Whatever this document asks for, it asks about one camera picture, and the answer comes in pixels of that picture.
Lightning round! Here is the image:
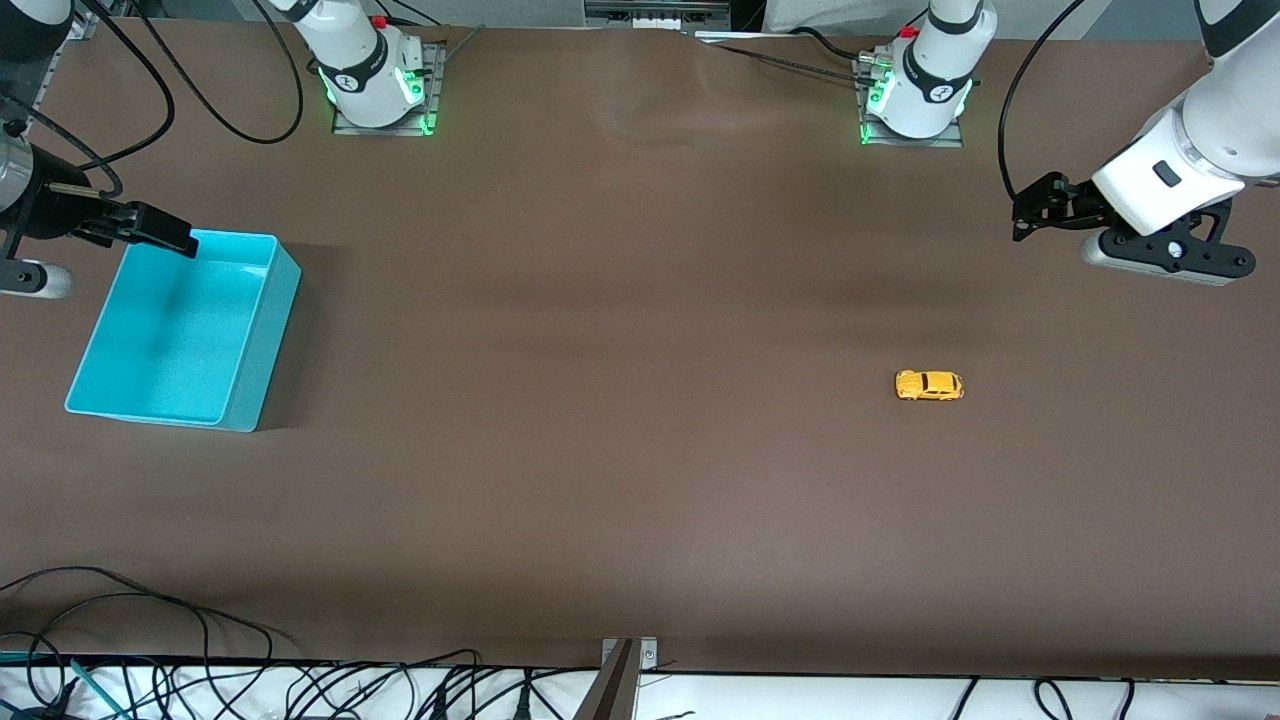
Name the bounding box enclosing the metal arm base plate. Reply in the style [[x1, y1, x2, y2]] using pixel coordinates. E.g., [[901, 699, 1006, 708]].
[[330, 40, 447, 137], [853, 55, 966, 149]]

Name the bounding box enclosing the turquoise plastic bin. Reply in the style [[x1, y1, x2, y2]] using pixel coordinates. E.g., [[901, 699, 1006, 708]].
[[64, 229, 302, 433]]

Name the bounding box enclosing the dark metal bar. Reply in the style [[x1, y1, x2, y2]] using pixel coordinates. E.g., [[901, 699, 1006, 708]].
[[570, 640, 638, 720]]

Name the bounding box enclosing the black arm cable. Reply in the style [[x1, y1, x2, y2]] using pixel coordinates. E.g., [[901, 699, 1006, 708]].
[[998, 0, 1089, 201], [0, 0, 306, 199]]

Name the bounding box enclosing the yellow beetle toy car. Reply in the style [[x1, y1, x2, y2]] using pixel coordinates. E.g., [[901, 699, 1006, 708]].
[[894, 369, 965, 402]]

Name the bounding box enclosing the grey metal power strip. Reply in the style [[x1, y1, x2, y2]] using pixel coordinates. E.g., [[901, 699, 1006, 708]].
[[585, 0, 733, 31]]

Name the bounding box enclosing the white flat strip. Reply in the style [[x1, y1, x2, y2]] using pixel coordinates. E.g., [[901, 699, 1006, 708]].
[[695, 31, 861, 47]]

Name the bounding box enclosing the thick black curved cable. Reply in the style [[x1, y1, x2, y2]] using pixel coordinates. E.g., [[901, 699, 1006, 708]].
[[790, 25, 881, 66]]

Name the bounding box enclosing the thin grey rod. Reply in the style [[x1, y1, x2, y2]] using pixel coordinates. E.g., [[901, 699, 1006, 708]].
[[430, 25, 488, 76]]

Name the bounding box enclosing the silver metal bracket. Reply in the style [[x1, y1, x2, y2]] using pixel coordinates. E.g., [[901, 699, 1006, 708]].
[[600, 637, 659, 673]]

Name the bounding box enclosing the thin black table cable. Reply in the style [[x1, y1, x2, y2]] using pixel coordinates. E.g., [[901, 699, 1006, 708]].
[[685, 30, 866, 89]]

